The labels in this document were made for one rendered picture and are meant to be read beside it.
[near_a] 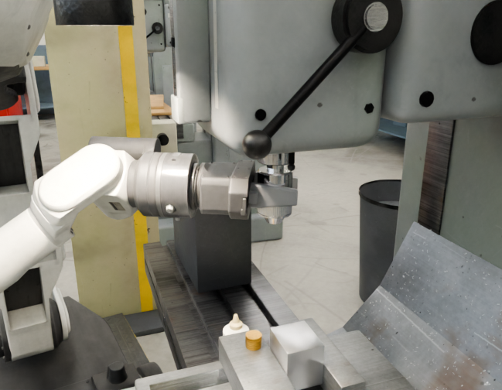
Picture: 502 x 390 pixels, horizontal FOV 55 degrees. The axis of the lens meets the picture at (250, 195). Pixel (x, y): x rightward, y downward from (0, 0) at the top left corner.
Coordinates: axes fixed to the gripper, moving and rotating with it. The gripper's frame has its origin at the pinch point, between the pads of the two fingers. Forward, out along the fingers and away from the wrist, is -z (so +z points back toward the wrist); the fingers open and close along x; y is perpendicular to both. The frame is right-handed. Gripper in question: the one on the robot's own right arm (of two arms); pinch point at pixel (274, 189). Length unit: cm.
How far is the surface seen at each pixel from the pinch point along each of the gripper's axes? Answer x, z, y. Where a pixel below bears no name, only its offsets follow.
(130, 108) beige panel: 155, 73, 15
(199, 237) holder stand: 25.7, 15.5, 19.1
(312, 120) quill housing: -9.0, -4.1, -11.0
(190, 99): -6.6, 9.7, -12.6
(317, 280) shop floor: 203, -21, 124
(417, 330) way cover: 14.0, -25.5, 29.6
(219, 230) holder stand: 27.5, 11.9, 18.2
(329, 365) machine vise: -9.2, -8.0, 20.4
